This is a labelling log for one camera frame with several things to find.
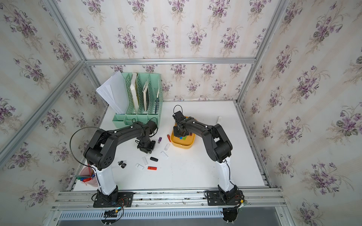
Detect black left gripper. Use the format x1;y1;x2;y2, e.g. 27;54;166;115
138;137;156;154

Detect yellow plastic storage box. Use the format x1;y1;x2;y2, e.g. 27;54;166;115
170;131;196;149

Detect white usb drive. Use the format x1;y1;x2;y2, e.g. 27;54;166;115
136;163;144;170
161;151;168;159
164;144;170;151
142;157;148;166

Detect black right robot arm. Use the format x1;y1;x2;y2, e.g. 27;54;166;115
173;110;238;196

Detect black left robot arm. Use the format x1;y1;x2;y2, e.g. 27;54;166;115
69;117;158;199

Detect black binder clips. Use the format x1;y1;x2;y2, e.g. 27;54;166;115
118;161;127;169

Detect green desk file organizer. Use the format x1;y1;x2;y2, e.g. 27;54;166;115
112;73;164;129

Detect white paper stack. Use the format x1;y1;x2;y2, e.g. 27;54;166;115
96;72;129;115

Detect pink pen cup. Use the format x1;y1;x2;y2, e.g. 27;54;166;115
74;167;99;187

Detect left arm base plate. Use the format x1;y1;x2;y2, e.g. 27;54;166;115
93;187;134;208

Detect aluminium front rail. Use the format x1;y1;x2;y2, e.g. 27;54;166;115
51;187;287;211

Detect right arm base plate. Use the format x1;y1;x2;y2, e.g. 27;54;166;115
204;186;245;206

